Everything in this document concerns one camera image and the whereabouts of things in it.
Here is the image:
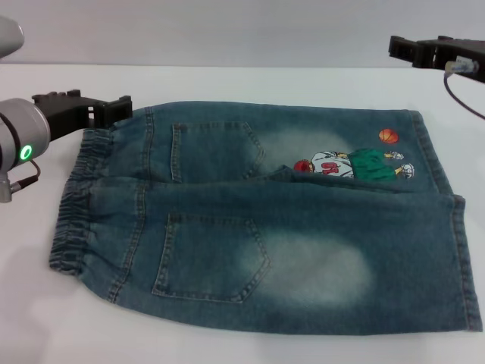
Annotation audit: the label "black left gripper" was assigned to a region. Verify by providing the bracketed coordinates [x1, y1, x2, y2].
[32, 89, 133, 142]

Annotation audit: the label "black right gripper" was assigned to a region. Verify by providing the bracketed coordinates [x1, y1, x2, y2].
[389, 36, 485, 83]

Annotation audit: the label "blue denim shorts with cartoon print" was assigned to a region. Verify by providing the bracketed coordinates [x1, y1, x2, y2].
[48, 99, 484, 337]

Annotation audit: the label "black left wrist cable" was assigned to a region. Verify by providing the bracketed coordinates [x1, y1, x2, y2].
[7, 158, 41, 190]

